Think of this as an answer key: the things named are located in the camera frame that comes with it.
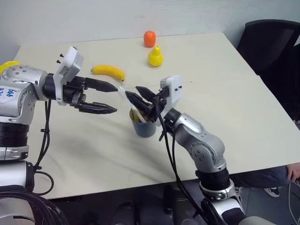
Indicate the silver robot torso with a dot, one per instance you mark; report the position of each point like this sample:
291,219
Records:
269,221

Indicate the person's blue jeans leg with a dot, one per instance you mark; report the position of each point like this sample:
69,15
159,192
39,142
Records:
260,178

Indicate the yellow toy pear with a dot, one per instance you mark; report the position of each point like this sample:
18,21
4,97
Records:
155,58

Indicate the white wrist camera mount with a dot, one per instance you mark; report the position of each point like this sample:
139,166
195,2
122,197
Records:
174,90
70,63

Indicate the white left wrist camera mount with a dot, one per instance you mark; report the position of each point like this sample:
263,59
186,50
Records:
70,63

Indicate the yellow toy fruit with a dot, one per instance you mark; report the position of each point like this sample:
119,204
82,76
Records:
8,64

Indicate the person's bare hand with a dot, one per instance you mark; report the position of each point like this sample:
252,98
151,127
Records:
294,172

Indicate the white and dark sneaker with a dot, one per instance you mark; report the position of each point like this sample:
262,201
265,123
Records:
273,191

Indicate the person's dark upper clothing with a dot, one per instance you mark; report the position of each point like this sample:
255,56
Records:
284,82

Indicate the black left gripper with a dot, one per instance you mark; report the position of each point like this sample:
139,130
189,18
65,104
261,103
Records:
72,90

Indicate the orange toy pepper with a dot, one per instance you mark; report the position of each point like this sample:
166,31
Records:
149,38

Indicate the blue mug with yellow inside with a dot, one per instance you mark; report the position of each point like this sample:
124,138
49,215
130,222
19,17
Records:
145,130

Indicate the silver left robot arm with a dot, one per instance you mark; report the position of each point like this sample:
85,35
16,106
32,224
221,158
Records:
23,77

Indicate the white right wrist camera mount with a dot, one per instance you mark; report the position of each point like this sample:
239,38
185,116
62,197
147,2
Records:
174,90

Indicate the black office chair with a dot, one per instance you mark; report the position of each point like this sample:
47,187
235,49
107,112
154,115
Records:
264,44

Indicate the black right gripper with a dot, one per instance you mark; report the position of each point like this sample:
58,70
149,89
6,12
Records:
157,107

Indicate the yellow toy banana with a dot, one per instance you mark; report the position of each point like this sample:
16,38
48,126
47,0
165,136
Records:
110,70

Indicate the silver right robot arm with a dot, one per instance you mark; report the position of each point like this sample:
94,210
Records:
194,131

